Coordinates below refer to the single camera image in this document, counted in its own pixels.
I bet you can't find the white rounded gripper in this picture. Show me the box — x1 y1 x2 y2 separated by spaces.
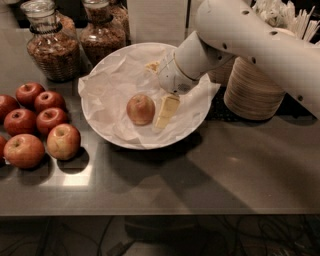
145 51 199 129

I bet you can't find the yellow-red apple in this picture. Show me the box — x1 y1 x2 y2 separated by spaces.
46 123 81 161
126 94 155 126
3 134 45 169

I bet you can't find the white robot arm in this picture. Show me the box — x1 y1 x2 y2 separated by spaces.
155 0 320 129

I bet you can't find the white bowl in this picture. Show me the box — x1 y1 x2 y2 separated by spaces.
81 42 213 151

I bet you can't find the paper bowl stack back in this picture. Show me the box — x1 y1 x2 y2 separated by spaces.
208 57 235 86

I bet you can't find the paper bowl stack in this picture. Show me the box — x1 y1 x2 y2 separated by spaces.
208 57 235 86
224 57 285 121

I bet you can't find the paper bowl stack front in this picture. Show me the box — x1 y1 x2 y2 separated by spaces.
224 57 285 121

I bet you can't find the red apple back right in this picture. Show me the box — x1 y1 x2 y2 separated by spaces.
34 91 66 113

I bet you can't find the red apple middle right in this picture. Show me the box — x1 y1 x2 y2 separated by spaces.
36 107 68 136

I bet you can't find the red apple back left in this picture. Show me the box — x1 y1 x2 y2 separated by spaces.
15 82 45 108

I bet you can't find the red apple middle left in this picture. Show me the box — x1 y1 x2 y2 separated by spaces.
4 109 36 136

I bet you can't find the red apple far left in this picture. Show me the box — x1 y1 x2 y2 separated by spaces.
0 94 20 123

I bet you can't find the red apple at left edge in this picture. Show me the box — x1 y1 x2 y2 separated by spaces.
0 135 7 166

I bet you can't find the white crumpled paper liner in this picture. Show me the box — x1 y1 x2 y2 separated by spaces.
77 44 221 150

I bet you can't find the white paper sign left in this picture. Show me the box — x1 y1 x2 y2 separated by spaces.
127 0 187 46

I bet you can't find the glass granola jar right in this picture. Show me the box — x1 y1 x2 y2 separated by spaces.
79 0 126 66

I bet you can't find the glass granola jar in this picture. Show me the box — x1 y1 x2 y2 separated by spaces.
79 0 126 66
20 0 80 82

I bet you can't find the glass granola jar left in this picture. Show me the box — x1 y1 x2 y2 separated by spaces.
20 0 80 82

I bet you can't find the white plastic cutlery bundle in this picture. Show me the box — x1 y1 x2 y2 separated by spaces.
252 0 320 42

